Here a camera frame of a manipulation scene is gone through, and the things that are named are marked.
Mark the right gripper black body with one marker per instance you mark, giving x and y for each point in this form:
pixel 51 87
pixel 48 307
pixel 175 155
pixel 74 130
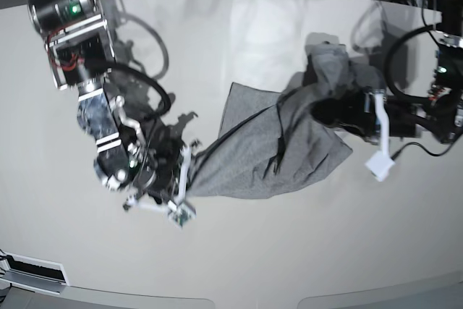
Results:
pixel 161 145

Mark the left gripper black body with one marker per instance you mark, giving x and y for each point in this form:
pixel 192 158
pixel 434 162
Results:
pixel 353 111

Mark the grey t-shirt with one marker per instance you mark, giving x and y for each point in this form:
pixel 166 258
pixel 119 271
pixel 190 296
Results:
pixel 268 143

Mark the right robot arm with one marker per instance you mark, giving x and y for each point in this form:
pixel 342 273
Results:
pixel 120 107

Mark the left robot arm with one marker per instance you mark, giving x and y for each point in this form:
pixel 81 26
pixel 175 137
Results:
pixel 439 112

